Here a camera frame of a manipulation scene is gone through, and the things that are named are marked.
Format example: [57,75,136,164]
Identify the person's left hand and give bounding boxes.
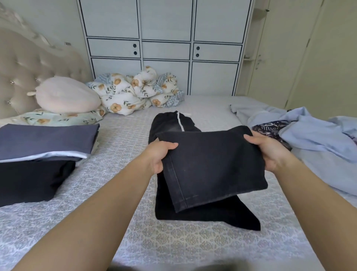
[139,138,179,175]

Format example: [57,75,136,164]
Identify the person's right hand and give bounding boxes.
[244,131,296,174]

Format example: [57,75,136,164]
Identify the dark purple patterned garment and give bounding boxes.
[251,120,293,150]

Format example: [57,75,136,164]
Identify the light lavender sunscreen jacket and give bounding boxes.
[247,106,357,168]

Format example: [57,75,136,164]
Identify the bed with grey patterned sheet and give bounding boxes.
[0,95,357,271]

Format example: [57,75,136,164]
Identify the white printed t-shirt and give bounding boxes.
[0,150,91,164]

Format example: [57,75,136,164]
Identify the grey printed t-shirt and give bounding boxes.
[0,123,100,163]

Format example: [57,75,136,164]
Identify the black shorts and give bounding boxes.
[0,160,77,208]

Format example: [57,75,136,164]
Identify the person's right forearm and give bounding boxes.
[276,159,357,271]

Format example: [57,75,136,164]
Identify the person's left forearm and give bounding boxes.
[12,159,157,271]

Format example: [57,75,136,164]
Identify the floral bunched quilt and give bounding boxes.
[161,73,185,108]

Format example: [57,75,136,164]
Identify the white door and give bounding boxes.
[237,0,357,121]

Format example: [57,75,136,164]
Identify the pink plush pillow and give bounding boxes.
[27,76,102,114]

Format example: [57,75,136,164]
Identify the floral pillow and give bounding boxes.
[0,107,107,127]

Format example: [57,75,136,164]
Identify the white wardrobe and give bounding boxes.
[76,0,254,97]

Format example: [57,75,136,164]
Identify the beige tufted headboard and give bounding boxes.
[0,11,93,121]

